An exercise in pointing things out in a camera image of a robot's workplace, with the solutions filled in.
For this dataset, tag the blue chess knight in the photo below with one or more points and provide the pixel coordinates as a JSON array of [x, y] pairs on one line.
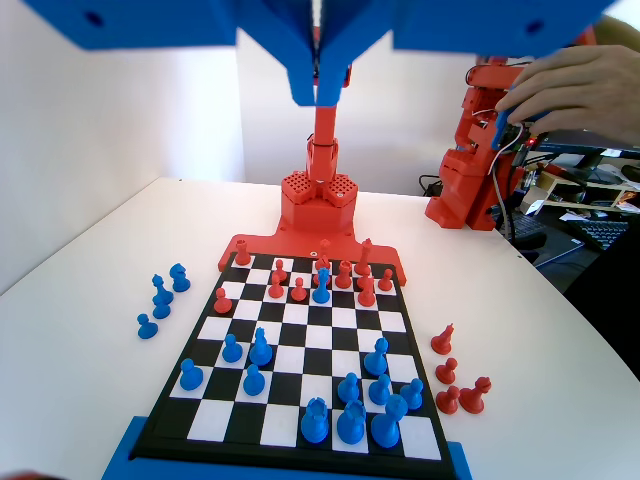
[[179, 280]]

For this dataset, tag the black keyboard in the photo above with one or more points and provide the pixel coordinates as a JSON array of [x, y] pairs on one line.
[[600, 232]]

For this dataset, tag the red chess rook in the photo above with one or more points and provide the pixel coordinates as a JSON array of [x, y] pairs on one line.
[[242, 255], [343, 276]]

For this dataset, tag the wooden desk riser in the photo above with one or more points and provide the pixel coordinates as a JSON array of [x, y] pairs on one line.
[[590, 192]]

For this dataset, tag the red robot arm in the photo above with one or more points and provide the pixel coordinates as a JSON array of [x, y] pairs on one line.
[[320, 210]]

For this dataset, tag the red leader arm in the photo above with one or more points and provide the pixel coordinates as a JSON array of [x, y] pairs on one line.
[[460, 190]]

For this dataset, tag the black monitor stand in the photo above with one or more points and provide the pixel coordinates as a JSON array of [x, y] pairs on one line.
[[585, 152]]

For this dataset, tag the black white chessboard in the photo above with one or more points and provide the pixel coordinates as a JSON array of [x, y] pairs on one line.
[[300, 345]]

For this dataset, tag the blue chess pawn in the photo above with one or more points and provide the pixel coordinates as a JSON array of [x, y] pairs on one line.
[[412, 396], [147, 329], [190, 377], [348, 390], [161, 311], [380, 391], [231, 351], [254, 382]]

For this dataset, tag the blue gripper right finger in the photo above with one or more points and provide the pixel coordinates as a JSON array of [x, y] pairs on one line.
[[355, 35]]

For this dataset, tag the red chess king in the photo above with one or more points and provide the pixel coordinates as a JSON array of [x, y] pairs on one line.
[[325, 246]]

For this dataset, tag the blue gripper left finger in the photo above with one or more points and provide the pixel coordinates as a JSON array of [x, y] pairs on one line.
[[280, 40]]

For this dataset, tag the person's bare hand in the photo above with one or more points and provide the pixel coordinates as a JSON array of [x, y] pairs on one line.
[[575, 90]]

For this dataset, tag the moved blue pawn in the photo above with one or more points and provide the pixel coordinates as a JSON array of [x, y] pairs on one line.
[[321, 290]]

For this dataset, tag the red chess queen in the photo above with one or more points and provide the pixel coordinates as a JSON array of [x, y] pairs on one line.
[[366, 259]]

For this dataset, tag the red chess bishop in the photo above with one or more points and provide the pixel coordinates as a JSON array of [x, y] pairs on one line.
[[367, 295], [474, 397]]

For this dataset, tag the blue chess king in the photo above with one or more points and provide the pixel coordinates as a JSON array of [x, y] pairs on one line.
[[387, 427]]

